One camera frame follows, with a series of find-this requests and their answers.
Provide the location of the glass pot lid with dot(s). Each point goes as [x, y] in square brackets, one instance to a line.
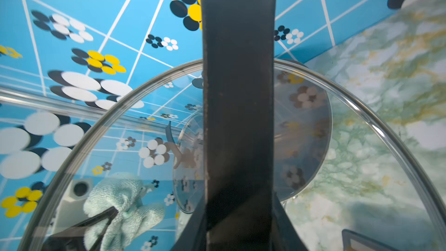
[361, 186]
[303, 129]

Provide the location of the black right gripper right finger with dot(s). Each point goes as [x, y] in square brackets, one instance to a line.
[353, 241]

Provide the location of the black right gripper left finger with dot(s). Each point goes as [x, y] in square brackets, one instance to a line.
[239, 210]

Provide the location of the light green microfiber cloth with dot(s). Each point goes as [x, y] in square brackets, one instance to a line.
[124, 192]

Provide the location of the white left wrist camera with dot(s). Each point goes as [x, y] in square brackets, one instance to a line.
[71, 207]

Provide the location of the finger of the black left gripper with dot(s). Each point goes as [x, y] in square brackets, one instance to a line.
[72, 239]

